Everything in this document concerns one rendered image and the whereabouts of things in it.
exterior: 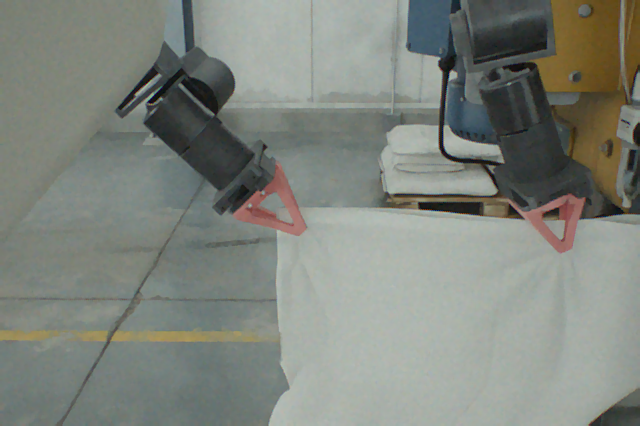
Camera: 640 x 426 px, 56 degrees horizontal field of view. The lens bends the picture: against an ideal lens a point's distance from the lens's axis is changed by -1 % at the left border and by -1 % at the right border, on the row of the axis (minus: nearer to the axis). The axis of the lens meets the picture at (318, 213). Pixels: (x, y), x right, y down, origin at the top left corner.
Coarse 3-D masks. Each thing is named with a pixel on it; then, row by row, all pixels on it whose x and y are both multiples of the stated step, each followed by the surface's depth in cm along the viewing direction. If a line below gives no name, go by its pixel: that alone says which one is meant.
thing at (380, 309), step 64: (320, 256) 68; (384, 256) 67; (448, 256) 65; (512, 256) 64; (576, 256) 65; (320, 320) 71; (384, 320) 70; (448, 320) 68; (512, 320) 67; (576, 320) 68; (320, 384) 72; (384, 384) 71; (448, 384) 70; (512, 384) 70; (576, 384) 70
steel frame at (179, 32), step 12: (168, 0) 487; (180, 0) 487; (168, 12) 490; (180, 12) 490; (168, 24) 493; (180, 24) 493; (192, 24) 531; (168, 36) 497; (180, 36) 497; (192, 36) 535; (180, 48) 500; (192, 48) 539; (144, 144) 523; (156, 144) 523
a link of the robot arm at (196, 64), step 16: (160, 64) 57; (176, 64) 59; (192, 64) 65; (208, 64) 66; (224, 64) 68; (160, 80) 58; (208, 80) 64; (224, 80) 66; (144, 96) 59; (208, 96) 64; (224, 96) 66; (128, 112) 61
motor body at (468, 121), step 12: (456, 60) 92; (456, 72) 92; (456, 84) 90; (456, 96) 90; (456, 108) 90; (468, 108) 88; (480, 108) 87; (456, 120) 90; (468, 120) 89; (480, 120) 87; (456, 132) 92; (468, 132) 89; (480, 132) 88; (492, 132) 87; (492, 144) 89
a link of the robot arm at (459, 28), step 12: (456, 24) 55; (552, 24) 53; (456, 36) 55; (468, 36) 55; (552, 36) 54; (456, 48) 55; (468, 48) 55; (528, 48) 56; (540, 48) 55; (552, 48) 54; (468, 60) 56; (480, 60) 57; (492, 60) 56; (504, 60) 55; (516, 60) 55; (528, 60) 55; (468, 72) 56; (480, 72) 63; (480, 96) 63
